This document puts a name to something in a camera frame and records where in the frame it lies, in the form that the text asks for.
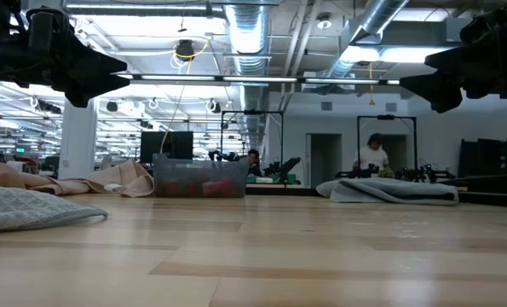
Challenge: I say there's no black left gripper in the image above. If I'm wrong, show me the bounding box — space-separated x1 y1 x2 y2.
0 7 130 107

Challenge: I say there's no black ceiling cable reel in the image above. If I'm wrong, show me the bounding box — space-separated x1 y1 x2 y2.
175 38 196 63

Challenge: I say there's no black gantry frame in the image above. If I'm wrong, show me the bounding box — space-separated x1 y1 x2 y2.
356 113 418 171
220 109 285 171

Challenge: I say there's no white building column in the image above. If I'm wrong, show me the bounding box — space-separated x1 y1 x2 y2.
58 97 99 180

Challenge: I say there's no grey fruit container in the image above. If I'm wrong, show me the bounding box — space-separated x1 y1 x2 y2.
153 153 251 199

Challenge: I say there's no light grey towel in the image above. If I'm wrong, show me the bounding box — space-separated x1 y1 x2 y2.
0 186 108 234

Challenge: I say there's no person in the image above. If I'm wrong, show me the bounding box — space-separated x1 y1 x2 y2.
244 148 265 178
353 132 393 174

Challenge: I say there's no black cabinet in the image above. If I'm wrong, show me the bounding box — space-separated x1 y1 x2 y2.
459 138 507 195

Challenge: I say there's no beige towel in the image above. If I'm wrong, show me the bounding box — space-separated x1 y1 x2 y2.
0 159 155 199

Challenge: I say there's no blue-grey towel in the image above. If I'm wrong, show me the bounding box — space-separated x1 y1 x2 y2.
315 177 459 206

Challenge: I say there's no long ceiling light strip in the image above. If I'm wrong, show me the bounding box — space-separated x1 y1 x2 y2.
129 74 401 86

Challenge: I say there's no black background monitor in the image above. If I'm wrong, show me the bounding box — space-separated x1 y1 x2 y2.
140 130 194 165

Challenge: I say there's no silver ceiling duct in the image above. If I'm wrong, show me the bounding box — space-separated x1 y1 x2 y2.
320 0 410 80
223 0 274 150

